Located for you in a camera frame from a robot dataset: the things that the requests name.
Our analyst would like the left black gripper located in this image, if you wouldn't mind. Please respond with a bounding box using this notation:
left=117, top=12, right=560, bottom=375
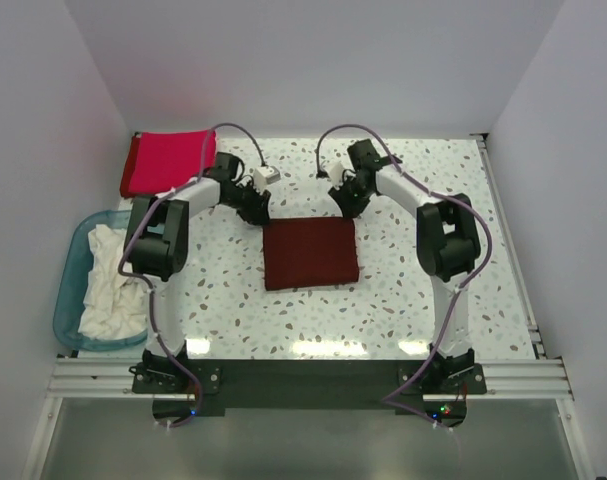
left=223, top=180, right=270, bottom=226

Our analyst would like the dark red t-shirt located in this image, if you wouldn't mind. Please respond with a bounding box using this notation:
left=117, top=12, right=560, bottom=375
left=263, top=217, right=360, bottom=291

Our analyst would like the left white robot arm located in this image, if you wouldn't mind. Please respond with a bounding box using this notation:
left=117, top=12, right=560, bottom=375
left=118, top=153, right=280, bottom=392

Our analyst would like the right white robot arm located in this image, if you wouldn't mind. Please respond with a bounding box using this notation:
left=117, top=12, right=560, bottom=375
left=318, top=140, right=481, bottom=393

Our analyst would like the folded pink red t-shirt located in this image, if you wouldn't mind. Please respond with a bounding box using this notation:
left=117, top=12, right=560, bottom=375
left=119, top=130, right=216, bottom=198

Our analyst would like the crumpled white t-shirt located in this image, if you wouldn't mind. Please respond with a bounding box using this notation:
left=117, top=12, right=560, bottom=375
left=78, top=224, right=147, bottom=341

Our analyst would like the blue plastic basket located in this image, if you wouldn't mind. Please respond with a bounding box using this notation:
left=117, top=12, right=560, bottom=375
left=53, top=210, right=147, bottom=352

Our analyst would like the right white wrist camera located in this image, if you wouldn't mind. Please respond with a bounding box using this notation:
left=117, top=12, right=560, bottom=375
left=317, top=161, right=355, bottom=189

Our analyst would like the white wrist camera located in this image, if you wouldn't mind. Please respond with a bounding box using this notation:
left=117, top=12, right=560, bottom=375
left=252, top=165, right=281, bottom=192
left=317, top=161, right=355, bottom=189

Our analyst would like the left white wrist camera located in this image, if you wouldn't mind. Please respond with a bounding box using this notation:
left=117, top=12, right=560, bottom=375
left=252, top=165, right=281, bottom=192

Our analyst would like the aluminium frame rail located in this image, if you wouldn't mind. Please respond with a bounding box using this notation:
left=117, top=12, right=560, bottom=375
left=46, top=358, right=573, bottom=400

